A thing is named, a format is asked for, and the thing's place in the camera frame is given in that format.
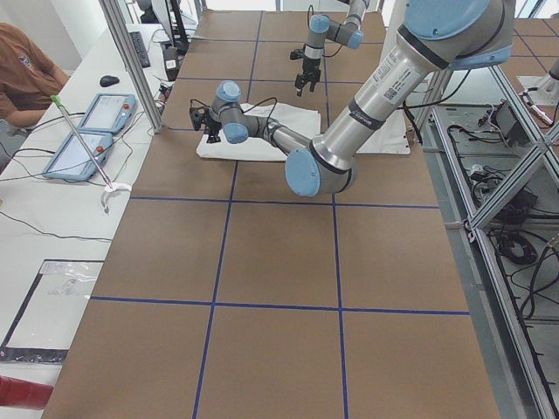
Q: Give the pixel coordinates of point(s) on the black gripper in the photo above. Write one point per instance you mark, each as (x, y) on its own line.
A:
(310, 70)
(212, 127)

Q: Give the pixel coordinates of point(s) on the metal reacher grabber stick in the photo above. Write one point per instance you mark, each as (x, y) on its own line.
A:
(111, 187)

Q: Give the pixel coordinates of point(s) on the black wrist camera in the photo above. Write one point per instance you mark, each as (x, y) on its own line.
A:
(197, 113)
(296, 54)

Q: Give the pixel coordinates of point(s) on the black computer mouse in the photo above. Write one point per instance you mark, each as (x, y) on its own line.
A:
(108, 80)

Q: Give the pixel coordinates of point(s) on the black keyboard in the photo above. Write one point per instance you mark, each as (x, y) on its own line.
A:
(140, 48)

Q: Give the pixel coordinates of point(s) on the blue teach pendant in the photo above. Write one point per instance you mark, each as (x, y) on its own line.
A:
(108, 113)
(71, 161)

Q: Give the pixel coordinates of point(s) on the upper blue teach pendant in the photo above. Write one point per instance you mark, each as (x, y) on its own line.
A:
(108, 113)

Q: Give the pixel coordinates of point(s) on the aluminium frame post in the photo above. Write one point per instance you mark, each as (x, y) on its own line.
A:
(119, 31)

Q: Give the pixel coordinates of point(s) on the clear plastic bag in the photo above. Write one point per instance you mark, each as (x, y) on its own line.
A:
(47, 320)

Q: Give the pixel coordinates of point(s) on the white long-sleeve printed shirt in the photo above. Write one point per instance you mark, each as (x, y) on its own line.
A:
(390, 139)

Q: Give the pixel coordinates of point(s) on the person in orange shirt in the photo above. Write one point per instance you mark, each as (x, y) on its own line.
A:
(28, 79)

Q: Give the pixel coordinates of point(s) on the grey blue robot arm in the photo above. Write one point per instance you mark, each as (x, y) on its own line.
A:
(320, 29)
(434, 36)

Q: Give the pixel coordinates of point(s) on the lower blue teach pendant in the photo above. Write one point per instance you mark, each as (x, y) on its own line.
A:
(71, 161)

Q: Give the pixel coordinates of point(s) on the aluminium truss frame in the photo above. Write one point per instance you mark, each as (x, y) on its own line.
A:
(496, 134)

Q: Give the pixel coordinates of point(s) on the red cylinder object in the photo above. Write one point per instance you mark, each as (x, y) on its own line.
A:
(22, 394)

